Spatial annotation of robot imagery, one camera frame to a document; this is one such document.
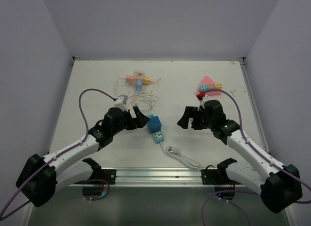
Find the teal power strip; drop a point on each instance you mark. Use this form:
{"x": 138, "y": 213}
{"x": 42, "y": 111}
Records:
{"x": 158, "y": 137}

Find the aluminium rail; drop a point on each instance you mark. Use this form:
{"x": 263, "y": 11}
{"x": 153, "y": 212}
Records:
{"x": 167, "y": 177}
{"x": 253, "y": 104}

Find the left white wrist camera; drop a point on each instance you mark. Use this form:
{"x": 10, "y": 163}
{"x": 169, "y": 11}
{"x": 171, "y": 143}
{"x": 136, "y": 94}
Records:
{"x": 121, "y": 102}

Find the light blue charger plug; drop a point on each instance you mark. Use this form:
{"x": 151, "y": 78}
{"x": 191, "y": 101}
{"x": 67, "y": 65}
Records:
{"x": 138, "y": 85}

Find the aluminium right side rail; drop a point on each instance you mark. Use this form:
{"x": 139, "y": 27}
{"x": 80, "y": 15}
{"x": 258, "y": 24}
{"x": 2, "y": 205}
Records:
{"x": 253, "y": 104}

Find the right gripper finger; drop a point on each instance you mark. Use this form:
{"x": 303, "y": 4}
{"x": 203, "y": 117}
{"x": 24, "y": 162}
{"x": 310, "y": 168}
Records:
{"x": 197, "y": 124}
{"x": 187, "y": 115}

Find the orange-pink charger plug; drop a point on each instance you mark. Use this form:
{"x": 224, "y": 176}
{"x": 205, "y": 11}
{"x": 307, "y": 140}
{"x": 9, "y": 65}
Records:
{"x": 130, "y": 79}

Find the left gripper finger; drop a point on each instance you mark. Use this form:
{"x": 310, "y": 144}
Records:
{"x": 133, "y": 124}
{"x": 140, "y": 119}

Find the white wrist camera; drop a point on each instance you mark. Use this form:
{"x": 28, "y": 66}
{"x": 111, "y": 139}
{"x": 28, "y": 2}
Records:
{"x": 203, "y": 98}
{"x": 121, "y": 102}

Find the blue cube socket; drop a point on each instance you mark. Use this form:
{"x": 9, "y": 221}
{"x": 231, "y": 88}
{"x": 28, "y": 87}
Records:
{"x": 154, "y": 124}

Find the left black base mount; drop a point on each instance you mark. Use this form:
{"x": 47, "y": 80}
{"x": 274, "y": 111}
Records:
{"x": 106, "y": 174}

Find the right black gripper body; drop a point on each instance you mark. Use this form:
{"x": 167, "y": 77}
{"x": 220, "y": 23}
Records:
{"x": 207, "y": 122}

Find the pink triangular power strip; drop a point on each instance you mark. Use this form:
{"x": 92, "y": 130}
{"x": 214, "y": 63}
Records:
{"x": 210, "y": 92}

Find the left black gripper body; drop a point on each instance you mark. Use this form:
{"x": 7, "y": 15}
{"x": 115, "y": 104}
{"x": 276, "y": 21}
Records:
{"x": 126, "y": 116}

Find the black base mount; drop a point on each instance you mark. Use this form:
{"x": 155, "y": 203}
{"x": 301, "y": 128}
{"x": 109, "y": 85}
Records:
{"x": 106, "y": 174}
{"x": 217, "y": 176}

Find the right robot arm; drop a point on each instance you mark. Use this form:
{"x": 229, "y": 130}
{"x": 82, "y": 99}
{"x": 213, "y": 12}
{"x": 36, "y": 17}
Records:
{"x": 275, "y": 183}

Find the teal usb charger plug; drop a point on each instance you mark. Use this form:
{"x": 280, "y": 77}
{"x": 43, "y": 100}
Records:
{"x": 203, "y": 88}

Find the aluminium front rail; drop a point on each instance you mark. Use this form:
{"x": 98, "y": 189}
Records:
{"x": 167, "y": 177}

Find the yellow charger plug on cube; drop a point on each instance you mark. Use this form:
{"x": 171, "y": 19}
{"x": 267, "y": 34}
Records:
{"x": 146, "y": 81}

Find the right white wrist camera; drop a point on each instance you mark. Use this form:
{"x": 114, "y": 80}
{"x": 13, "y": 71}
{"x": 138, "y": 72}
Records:
{"x": 203, "y": 98}

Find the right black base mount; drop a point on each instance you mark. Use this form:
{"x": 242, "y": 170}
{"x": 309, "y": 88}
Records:
{"x": 217, "y": 176}

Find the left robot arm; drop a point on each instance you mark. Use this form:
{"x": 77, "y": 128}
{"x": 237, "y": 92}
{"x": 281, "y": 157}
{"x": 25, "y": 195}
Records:
{"x": 43, "y": 176}

